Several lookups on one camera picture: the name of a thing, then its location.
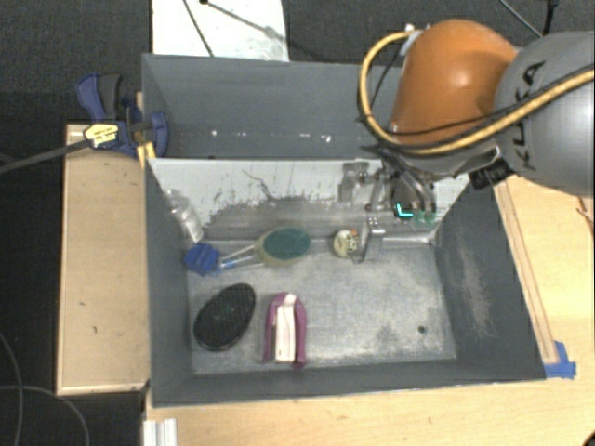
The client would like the blue ribbed plastic piece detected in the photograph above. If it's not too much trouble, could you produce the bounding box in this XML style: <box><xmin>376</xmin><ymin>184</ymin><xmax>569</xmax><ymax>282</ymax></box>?
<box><xmin>181</xmin><ymin>243</ymin><xmax>223</xmax><ymax>277</ymax></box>

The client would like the grey metal bin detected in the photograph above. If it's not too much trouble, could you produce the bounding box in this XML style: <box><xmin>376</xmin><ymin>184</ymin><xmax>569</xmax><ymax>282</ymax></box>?
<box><xmin>140</xmin><ymin>53</ymin><xmax>548</xmax><ymax>409</ymax></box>

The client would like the purple and white stapler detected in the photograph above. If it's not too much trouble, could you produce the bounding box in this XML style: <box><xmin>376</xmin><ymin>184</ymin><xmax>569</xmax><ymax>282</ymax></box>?
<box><xmin>261</xmin><ymin>291</ymin><xmax>309</xmax><ymax>371</ymax></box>

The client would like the black cylinder on white bracket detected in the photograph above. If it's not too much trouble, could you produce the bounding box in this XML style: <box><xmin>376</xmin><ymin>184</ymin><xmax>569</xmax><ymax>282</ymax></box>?
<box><xmin>467</xmin><ymin>151</ymin><xmax>514</xmax><ymax>191</ymax></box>

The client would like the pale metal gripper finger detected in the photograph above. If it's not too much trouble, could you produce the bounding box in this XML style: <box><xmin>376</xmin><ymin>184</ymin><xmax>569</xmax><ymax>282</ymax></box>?
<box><xmin>351</xmin><ymin>217</ymin><xmax>376</xmax><ymax>265</ymax></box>
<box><xmin>370</xmin><ymin>218</ymin><xmax>388</xmax><ymax>262</ymax></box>

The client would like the clear plastic bottle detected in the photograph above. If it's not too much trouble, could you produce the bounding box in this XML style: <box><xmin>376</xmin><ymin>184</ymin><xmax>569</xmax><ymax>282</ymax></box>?
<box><xmin>164</xmin><ymin>188</ymin><xmax>206</xmax><ymax>245</ymax></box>

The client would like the black oval brush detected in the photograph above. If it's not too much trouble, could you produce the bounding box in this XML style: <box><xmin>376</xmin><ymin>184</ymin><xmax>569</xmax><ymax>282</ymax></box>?
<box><xmin>192</xmin><ymin>282</ymin><xmax>258</xmax><ymax>353</ymax></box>

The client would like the pale wood board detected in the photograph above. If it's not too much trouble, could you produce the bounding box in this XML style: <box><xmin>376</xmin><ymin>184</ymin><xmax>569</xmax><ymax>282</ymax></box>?
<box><xmin>55</xmin><ymin>124</ymin><xmax>152</xmax><ymax>397</ymax></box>

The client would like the green round dish brush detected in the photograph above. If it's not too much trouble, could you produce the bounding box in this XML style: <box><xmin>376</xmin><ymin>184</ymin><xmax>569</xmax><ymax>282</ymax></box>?
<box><xmin>218</xmin><ymin>226</ymin><xmax>312</xmax><ymax>271</ymax></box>

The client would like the white and brown small toy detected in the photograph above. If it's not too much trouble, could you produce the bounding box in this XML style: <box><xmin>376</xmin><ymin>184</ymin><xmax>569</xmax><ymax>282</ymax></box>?
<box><xmin>331</xmin><ymin>229</ymin><xmax>360</xmax><ymax>259</ymax></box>

